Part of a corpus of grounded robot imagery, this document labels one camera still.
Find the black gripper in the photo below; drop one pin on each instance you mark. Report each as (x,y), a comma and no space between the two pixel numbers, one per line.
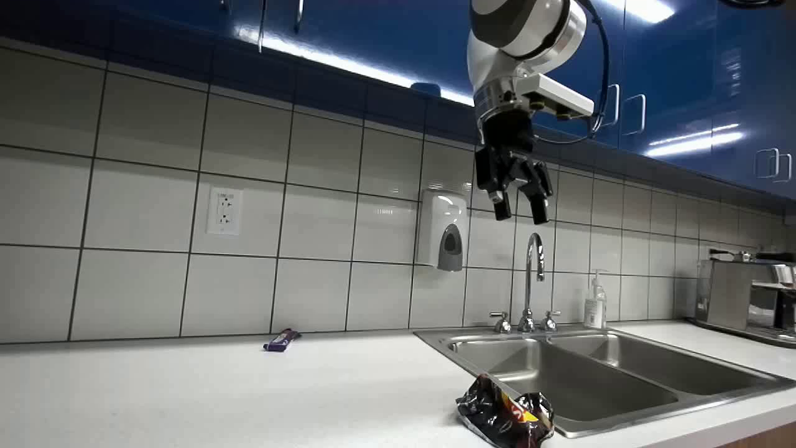
(507,137)

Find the dark bag of crisps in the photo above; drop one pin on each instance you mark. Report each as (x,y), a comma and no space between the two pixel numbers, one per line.
(506,410)

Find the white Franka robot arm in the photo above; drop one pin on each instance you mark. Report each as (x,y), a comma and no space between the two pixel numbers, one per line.
(514,32)

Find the stainless steel double sink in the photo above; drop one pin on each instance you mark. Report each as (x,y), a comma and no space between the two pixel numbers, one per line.
(606,377)

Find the chrome gooseneck faucet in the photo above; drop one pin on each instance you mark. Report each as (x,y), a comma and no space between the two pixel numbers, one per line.
(532,275)

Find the stainless steel countertop appliance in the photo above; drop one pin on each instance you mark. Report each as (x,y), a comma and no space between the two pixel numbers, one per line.
(736,298)

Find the small purple wrapper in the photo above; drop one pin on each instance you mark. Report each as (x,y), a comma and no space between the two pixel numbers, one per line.
(281,339)

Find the white wall soap dispenser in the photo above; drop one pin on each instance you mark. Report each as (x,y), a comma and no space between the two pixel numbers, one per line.
(442,227)

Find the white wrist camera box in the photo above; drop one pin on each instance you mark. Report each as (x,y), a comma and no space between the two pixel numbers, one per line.
(561,96)

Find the glossy blue wall cabinets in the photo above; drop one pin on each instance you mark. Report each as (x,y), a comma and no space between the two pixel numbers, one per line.
(374,32)

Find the white wall power outlet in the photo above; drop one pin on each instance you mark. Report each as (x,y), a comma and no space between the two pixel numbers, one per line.
(224,211)

